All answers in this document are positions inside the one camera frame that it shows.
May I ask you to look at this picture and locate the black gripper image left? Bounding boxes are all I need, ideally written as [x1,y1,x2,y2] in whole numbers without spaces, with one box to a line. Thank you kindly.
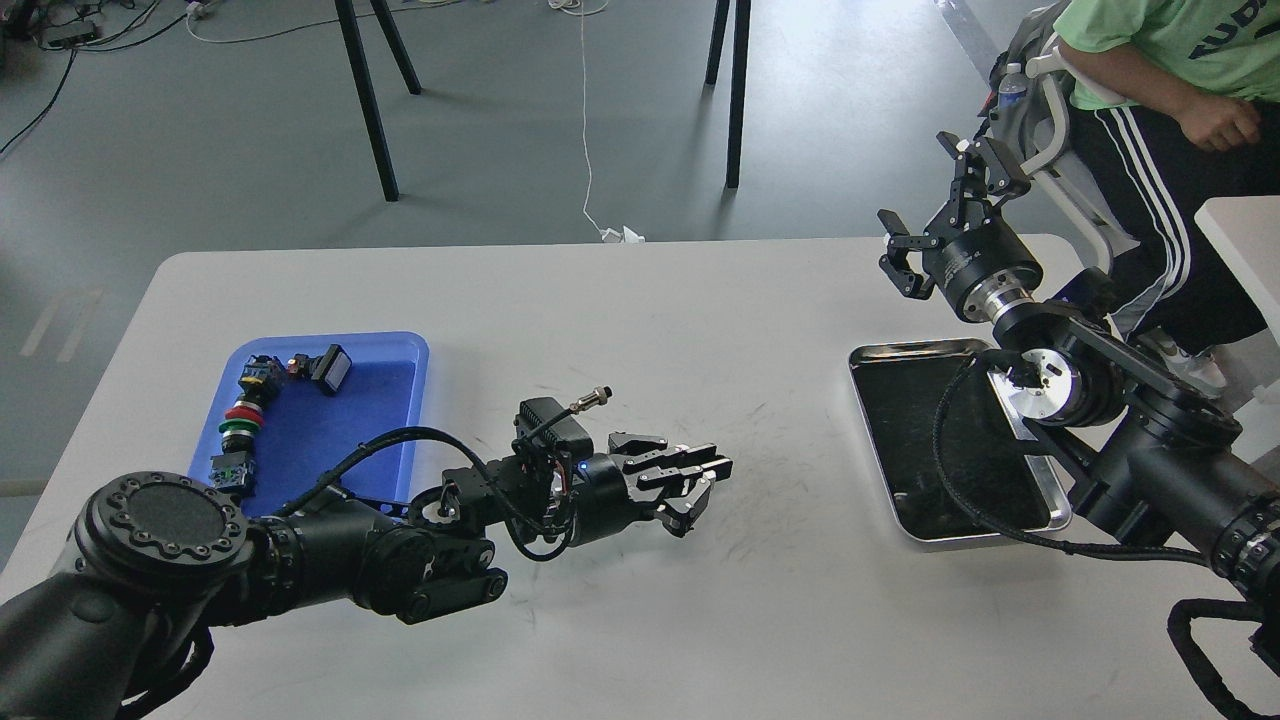
[570,432,733,546]

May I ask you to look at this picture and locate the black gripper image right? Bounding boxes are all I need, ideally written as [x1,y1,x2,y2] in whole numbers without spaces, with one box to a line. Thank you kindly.
[877,131,1043,323]

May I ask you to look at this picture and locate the silver metal tray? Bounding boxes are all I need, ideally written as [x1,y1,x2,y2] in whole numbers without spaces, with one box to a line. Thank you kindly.
[847,338,1073,550]

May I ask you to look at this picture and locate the blue plastic tray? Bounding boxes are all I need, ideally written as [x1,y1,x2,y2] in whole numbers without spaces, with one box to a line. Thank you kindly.
[186,332,429,518]

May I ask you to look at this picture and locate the grey backpack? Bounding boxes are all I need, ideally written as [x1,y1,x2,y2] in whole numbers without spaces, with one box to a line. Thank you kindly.
[979,1,1076,174]

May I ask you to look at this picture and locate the white office chair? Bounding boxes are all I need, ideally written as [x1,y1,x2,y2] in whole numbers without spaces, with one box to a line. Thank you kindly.
[987,26,1137,273]

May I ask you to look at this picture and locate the plastic water bottle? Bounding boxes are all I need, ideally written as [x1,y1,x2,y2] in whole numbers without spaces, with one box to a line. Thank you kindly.
[997,61,1029,109]

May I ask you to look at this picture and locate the person in green shirt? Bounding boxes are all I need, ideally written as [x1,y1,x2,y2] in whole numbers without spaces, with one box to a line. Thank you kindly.
[1053,1,1279,360]

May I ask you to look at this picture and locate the black table legs right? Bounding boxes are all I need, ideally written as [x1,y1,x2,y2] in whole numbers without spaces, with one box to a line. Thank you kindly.
[704,0,753,190]

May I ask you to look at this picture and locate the black table legs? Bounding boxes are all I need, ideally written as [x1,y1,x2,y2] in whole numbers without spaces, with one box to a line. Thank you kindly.
[704,0,753,190]
[334,1,422,202]

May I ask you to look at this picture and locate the white side table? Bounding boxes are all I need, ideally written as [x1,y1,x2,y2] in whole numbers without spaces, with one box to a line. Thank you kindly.
[1196,195,1279,340]

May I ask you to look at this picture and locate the black square push button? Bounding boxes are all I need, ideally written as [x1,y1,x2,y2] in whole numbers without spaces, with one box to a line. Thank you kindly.
[308,345,352,396]

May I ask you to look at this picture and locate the red green push button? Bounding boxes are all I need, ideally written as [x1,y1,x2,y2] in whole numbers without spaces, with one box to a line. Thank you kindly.
[218,400,265,452]

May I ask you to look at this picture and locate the black green contact block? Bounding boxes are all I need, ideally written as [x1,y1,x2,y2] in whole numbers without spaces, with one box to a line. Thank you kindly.
[207,451,257,498]

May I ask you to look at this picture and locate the black table legs left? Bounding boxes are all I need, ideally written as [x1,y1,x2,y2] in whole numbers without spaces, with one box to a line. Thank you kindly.
[334,1,422,202]

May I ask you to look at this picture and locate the black braided cable left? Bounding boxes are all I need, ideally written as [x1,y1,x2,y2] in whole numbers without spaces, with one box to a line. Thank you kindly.
[275,427,561,562]

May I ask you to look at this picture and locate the black braided cable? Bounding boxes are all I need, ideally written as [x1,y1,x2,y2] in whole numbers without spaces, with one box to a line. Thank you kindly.
[932,347,1216,569]
[275,427,561,562]

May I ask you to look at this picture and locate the black braided cable right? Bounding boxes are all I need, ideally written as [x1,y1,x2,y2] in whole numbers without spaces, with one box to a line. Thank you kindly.
[932,347,1216,569]

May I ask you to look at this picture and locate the white cable on floor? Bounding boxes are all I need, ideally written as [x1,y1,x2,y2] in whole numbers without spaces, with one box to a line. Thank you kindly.
[545,0,644,243]

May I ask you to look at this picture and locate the black blue yellow switch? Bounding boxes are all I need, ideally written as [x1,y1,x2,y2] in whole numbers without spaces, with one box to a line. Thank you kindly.
[238,355,285,406]

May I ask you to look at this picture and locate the floor cables and power strip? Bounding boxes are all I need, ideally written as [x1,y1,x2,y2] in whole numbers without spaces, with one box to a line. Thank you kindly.
[0,0,216,151]

